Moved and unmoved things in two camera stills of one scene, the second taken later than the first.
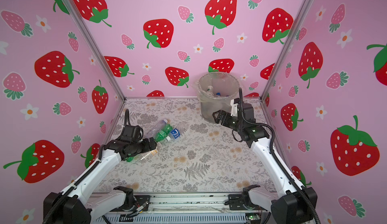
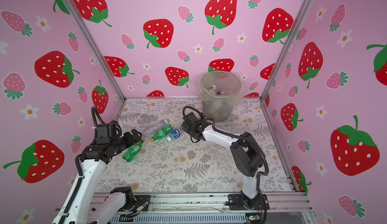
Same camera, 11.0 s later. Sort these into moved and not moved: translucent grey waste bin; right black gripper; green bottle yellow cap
Moved: right black gripper
Not moved: green bottle yellow cap; translucent grey waste bin
